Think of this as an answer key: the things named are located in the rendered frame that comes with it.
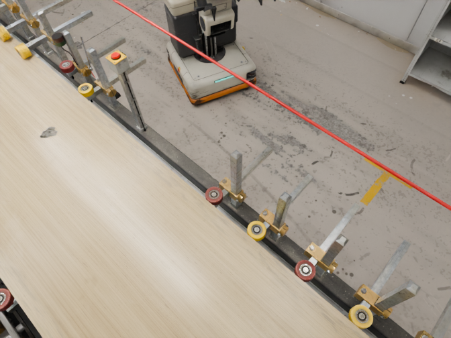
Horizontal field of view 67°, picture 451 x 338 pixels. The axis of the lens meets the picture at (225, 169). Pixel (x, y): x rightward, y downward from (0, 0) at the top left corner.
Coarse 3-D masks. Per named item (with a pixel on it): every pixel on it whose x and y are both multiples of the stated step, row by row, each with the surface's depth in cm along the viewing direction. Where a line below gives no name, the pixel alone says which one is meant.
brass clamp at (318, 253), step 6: (306, 252) 142; (312, 252) 141; (318, 252) 140; (324, 252) 140; (318, 258) 139; (318, 264) 141; (324, 264) 138; (330, 264) 138; (336, 264) 138; (324, 270) 141; (330, 270) 138
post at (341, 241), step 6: (336, 240) 119; (342, 240) 118; (348, 240) 119; (336, 246) 121; (342, 246) 118; (330, 252) 128; (336, 252) 124; (324, 258) 135; (330, 258) 131; (318, 270) 148
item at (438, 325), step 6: (450, 300) 132; (450, 306) 130; (444, 312) 130; (450, 312) 129; (444, 318) 128; (450, 318) 128; (438, 324) 127; (444, 324) 127; (432, 330) 128; (438, 330) 126; (444, 330) 126; (432, 336) 125; (438, 336) 125
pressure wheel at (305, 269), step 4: (304, 260) 135; (300, 264) 134; (304, 264) 134; (308, 264) 134; (312, 264) 134; (296, 268) 133; (300, 268) 133; (304, 268) 133; (308, 268) 133; (312, 268) 133; (296, 272) 132; (300, 272) 132; (304, 272) 133; (308, 272) 132; (312, 272) 132; (300, 276) 131; (304, 276) 131; (308, 276) 131; (312, 276) 131; (304, 280) 132; (308, 280) 132
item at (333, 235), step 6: (354, 204) 153; (354, 210) 151; (348, 216) 150; (342, 222) 148; (348, 222) 151; (336, 228) 147; (342, 228) 147; (330, 234) 146; (336, 234) 146; (330, 240) 144; (324, 246) 143; (312, 258) 140
